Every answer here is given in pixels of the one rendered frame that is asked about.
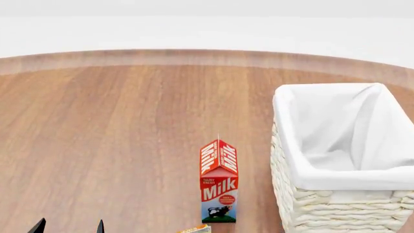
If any red milk carton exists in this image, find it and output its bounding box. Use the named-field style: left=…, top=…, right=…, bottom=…
left=199, top=132, right=239, bottom=225

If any white cloth basket liner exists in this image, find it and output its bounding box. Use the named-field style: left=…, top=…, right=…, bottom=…
left=272, top=82, right=414, bottom=192

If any white woven wicker basket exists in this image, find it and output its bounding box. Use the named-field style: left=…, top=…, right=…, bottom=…
left=270, top=118, right=414, bottom=233

